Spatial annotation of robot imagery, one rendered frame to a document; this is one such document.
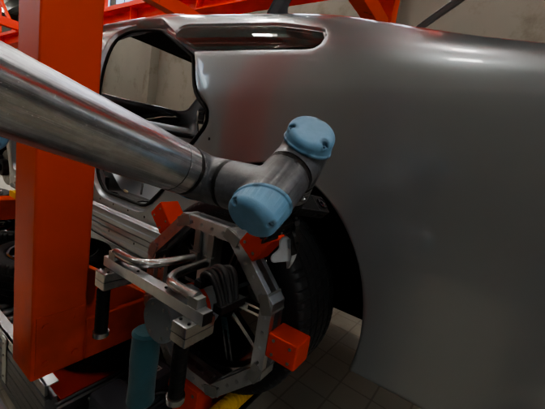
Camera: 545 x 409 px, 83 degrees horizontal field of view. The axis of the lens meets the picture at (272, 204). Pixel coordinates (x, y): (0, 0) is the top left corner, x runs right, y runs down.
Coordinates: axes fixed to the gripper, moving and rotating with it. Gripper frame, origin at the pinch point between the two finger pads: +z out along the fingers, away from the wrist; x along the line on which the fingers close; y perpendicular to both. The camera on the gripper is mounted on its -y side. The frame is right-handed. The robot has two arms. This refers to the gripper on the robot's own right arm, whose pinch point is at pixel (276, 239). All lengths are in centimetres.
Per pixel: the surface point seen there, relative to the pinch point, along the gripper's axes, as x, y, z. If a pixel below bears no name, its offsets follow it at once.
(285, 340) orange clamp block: 19.6, 2.3, 18.3
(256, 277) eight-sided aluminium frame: 2.7, 4.1, 14.1
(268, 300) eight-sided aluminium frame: 9.4, 3.3, 14.9
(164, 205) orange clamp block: -35.6, 20.4, 27.1
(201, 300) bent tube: 5.7, 20.1, 6.9
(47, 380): -8, 74, 82
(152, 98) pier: -797, -76, 568
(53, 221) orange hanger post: -38, 52, 26
